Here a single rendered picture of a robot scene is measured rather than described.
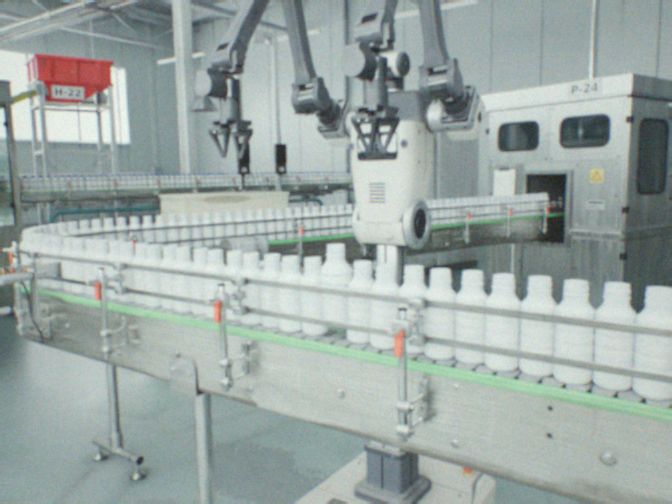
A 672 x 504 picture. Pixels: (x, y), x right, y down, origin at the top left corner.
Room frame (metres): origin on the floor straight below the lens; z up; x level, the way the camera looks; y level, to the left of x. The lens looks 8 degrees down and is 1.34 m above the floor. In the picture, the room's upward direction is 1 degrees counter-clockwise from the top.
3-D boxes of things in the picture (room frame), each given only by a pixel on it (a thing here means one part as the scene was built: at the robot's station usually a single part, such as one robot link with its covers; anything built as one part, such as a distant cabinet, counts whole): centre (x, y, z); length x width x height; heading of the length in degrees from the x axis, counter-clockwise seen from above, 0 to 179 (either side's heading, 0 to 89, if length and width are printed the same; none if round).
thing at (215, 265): (1.40, 0.29, 1.08); 0.06 x 0.06 x 0.17
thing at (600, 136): (5.09, -2.30, 1.00); 1.60 x 1.30 x 2.00; 127
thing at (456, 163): (8.16, -1.57, 0.96); 0.82 x 0.50 x 1.91; 127
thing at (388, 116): (1.33, -0.10, 1.44); 0.07 x 0.07 x 0.09; 54
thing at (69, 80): (7.51, 3.31, 1.40); 0.92 x 0.72 x 2.80; 127
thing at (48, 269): (1.74, 0.92, 0.96); 0.23 x 0.10 x 0.27; 145
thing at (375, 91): (1.32, -0.09, 1.51); 0.10 x 0.07 x 0.07; 144
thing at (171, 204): (5.69, 1.08, 0.59); 1.10 x 0.62 x 1.18; 127
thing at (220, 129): (1.56, 0.28, 1.44); 0.07 x 0.07 x 0.09; 55
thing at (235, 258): (1.37, 0.24, 1.08); 0.06 x 0.06 x 0.17
